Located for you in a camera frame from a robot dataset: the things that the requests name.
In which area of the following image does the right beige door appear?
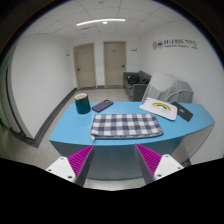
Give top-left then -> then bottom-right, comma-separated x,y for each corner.
104,42 -> 126,87

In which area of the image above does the blue white checkered towel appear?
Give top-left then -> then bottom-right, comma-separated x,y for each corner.
90,114 -> 163,140

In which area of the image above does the purple smartphone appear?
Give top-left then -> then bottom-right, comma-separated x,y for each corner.
92,100 -> 113,112

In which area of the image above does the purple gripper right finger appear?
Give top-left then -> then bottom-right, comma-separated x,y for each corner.
134,144 -> 183,184

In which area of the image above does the black bag on sofa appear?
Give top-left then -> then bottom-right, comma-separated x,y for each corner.
127,75 -> 140,85

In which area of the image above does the dark green mug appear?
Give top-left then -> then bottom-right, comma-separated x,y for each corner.
74,93 -> 91,114

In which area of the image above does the wall logo sign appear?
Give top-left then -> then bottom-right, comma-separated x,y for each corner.
152,39 -> 198,50

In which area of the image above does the left beige door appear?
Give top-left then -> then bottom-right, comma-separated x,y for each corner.
74,43 -> 96,89

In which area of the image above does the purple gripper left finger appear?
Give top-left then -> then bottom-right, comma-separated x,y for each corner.
46,145 -> 95,187

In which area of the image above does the long ceiling light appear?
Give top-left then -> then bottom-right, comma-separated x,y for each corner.
76,18 -> 126,27

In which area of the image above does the beige door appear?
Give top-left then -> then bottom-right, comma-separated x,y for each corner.
104,42 -> 126,87
74,43 -> 96,89

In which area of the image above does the grey covered chair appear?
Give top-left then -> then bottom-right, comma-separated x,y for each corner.
142,73 -> 194,103

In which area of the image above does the grey sofa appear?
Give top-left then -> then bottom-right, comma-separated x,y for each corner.
123,71 -> 151,101

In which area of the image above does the white rainbow card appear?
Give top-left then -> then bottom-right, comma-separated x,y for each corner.
140,97 -> 177,121

